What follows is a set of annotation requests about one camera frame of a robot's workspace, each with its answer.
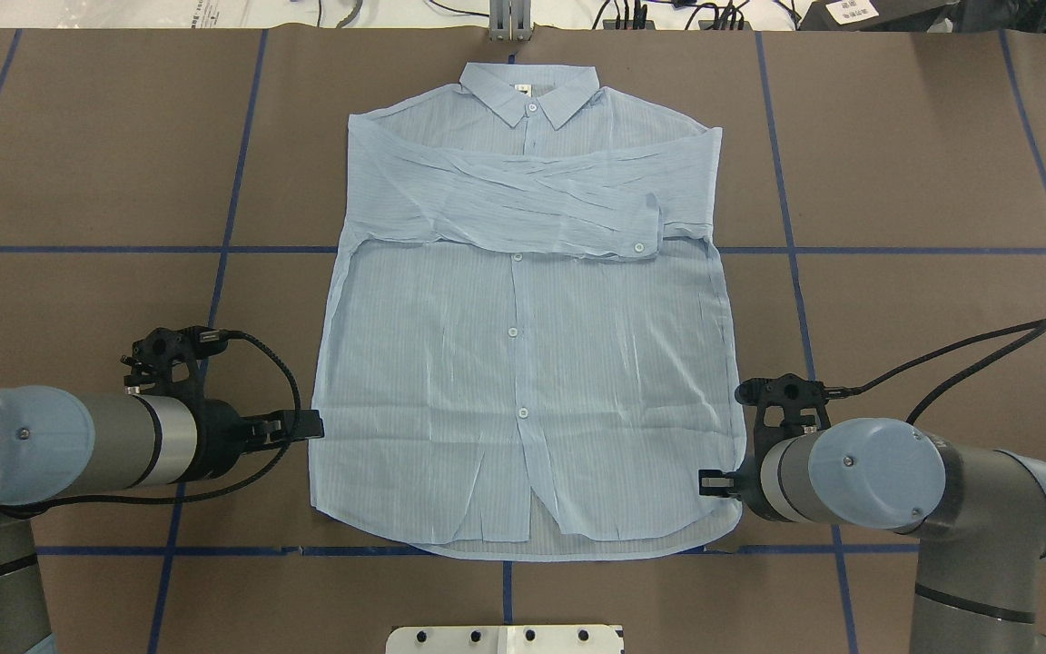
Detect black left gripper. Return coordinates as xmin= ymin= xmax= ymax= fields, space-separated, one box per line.
xmin=201 ymin=399 xmax=325 ymax=479

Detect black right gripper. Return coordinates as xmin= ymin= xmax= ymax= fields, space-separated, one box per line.
xmin=698 ymin=454 xmax=774 ymax=519

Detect light blue button shirt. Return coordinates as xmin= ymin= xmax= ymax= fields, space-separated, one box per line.
xmin=308 ymin=63 xmax=747 ymax=562

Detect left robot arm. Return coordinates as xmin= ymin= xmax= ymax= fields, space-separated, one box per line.
xmin=0 ymin=385 xmax=323 ymax=653

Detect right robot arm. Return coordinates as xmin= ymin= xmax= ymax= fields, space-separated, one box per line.
xmin=698 ymin=418 xmax=1046 ymax=653

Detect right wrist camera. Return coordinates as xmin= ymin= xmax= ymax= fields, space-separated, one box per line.
xmin=735 ymin=373 xmax=850 ymax=459

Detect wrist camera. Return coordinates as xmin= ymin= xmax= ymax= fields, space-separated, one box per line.
xmin=120 ymin=326 xmax=229 ymax=404
xmin=735 ymin=373 xmax=850 ymax=459

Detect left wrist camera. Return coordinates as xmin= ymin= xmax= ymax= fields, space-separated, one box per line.
xmin=120 ymin=326 xmax=229 ymax=404

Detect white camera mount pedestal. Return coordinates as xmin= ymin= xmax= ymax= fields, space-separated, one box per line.
xmin=385 ymin=624 xmax=627 ymax=653

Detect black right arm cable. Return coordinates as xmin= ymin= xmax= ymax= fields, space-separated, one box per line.
xmin=827 ymin=318 xmax=1046 ymax=426

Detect aluminium frame post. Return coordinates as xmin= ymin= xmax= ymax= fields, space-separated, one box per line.
xmin=488 ymin=0 xmax=535 ymax=42

